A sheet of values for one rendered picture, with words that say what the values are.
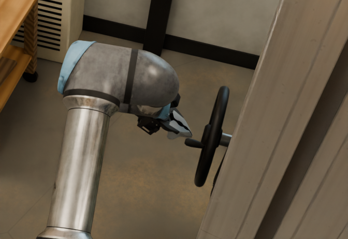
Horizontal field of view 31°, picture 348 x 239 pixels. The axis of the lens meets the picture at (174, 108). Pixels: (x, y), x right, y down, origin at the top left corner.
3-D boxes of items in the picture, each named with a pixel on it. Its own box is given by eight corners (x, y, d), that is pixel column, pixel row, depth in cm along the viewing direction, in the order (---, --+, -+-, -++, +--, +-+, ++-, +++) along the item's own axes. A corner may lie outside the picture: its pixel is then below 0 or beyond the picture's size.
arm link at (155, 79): (192, 53, 127) (171, 87, 176) (139, 44, 127) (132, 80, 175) (184, 109, 126) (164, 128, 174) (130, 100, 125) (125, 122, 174)
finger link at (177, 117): (183, 135, 193) (160, 118, 190) (196, 126, 189) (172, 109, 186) (181, 142, 191) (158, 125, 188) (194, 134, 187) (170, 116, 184)
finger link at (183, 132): (181, 142, 191) (158, 125, 188) (194, 134, 187) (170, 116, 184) (179, 150, 189) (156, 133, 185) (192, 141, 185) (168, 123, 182)
